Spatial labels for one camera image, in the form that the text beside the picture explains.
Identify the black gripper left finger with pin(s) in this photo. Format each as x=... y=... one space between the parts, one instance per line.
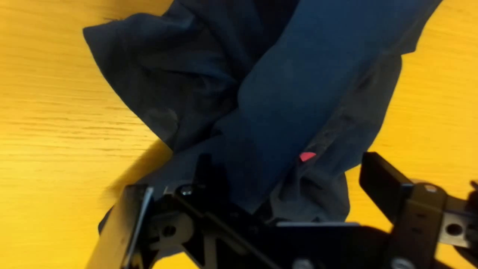
x=174 y=233

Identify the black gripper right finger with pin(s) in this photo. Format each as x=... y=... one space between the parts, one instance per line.
x=423 y=218

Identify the black shirt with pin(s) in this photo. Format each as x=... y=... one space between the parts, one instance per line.
x=299 y=75

